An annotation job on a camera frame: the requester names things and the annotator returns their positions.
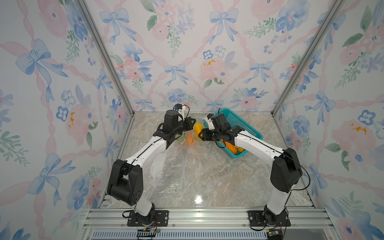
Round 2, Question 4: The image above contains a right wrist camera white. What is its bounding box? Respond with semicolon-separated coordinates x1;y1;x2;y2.
204;115;215;130

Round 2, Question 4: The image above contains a small yellow mango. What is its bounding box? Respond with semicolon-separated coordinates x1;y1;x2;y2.
194;123;204;140

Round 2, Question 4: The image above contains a long orange mango front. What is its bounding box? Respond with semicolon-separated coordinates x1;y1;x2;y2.
221;140;238;155

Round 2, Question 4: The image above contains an aluminium frame rail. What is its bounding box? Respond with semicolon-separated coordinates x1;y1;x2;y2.
78;207;340;240

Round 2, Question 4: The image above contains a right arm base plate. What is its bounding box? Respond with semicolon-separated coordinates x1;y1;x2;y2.
247;210;291;227

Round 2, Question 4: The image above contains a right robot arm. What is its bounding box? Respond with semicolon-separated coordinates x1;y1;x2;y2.
197;113;305;226

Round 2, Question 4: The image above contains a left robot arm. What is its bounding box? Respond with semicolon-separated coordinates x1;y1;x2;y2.
107;104;196;224

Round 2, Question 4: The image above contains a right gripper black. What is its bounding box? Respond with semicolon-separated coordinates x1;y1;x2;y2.
197;127;222;140

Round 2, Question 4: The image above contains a clear zip-top bag green print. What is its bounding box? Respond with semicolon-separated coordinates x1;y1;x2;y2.
176;122;210;148

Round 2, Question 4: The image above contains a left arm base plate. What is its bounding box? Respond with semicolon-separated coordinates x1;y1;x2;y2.
123;210;170;228

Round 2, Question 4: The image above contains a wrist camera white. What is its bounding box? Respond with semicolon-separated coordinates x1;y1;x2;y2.
204;115;215;130
174;104;186;120

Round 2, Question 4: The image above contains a teal plastic basket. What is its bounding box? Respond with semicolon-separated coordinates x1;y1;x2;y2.
204;109;263;159

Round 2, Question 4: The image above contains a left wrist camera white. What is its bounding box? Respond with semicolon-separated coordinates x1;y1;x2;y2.
174;104;186;120

